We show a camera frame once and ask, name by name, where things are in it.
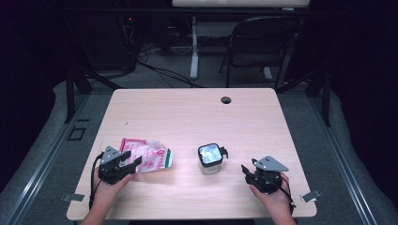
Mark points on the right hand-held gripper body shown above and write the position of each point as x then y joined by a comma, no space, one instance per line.
266,179

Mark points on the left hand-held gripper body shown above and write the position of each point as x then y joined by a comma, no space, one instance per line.
109,170

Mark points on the pink and white plastic bag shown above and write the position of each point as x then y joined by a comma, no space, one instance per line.
153,156

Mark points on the glass jar with black lid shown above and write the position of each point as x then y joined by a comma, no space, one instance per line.
209,154

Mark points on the person's left hand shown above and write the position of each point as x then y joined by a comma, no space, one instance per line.
108,192

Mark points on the person's right hand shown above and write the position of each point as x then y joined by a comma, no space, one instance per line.
275,200

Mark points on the dark computer tower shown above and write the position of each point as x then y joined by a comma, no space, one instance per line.
103,47

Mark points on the black folding chair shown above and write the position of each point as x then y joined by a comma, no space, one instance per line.
266,28

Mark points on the white desk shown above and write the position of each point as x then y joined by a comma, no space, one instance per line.
237,3

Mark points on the grey metal table bracket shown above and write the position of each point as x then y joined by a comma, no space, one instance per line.
310,196
73,197

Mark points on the aluminium floor rail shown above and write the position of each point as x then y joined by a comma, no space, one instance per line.
344,162
47,159

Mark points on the black metal frame stand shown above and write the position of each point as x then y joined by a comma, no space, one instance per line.
69,93
327,100

